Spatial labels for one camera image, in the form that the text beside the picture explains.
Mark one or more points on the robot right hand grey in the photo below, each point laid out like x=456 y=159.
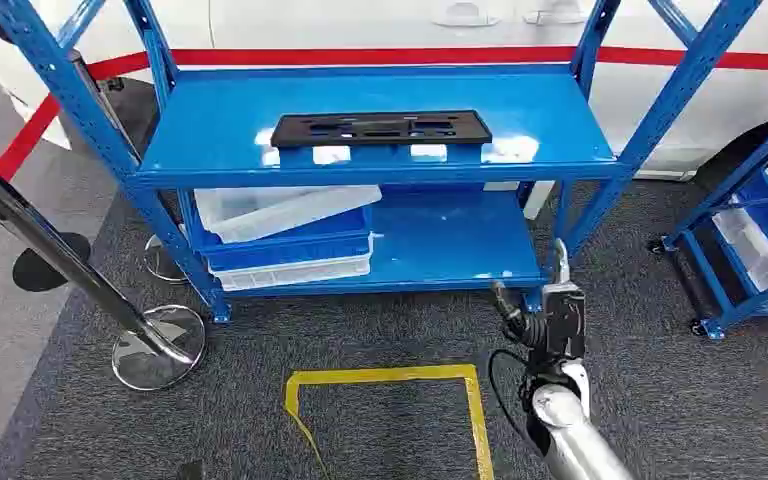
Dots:
x=563 y=321

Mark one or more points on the robot left hand grey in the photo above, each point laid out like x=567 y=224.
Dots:
x=192 y=472

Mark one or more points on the robot right arm silver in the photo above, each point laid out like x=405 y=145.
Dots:
x=573 y=437

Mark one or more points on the blue wheeled rack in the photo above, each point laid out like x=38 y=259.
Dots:
x=702 y=265

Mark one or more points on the yellow floor tape square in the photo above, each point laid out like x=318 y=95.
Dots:
x=384 y=374

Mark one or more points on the white plastic crate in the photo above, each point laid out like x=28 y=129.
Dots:
x=291 y=273

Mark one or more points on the blue tray stand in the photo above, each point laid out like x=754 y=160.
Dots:
x=384 y=156

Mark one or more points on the blue plastic crate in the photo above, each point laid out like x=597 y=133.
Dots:
x=291 y=248

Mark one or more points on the black round floor disc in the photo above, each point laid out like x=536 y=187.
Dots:
x=36 y=268

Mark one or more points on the red barrier belt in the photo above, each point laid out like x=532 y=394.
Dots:
x=384 y=56
x=23 y=142

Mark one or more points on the black plastic tray with cutouts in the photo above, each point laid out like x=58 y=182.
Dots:
x=291 y=132

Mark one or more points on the blue metal shelf rack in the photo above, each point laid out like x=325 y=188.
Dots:
x=225 y=119

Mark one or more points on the white car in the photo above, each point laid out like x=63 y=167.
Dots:
x=357 y=23

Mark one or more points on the chrome stanchion post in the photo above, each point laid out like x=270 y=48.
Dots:
x=59 y=248
x=162 y=262

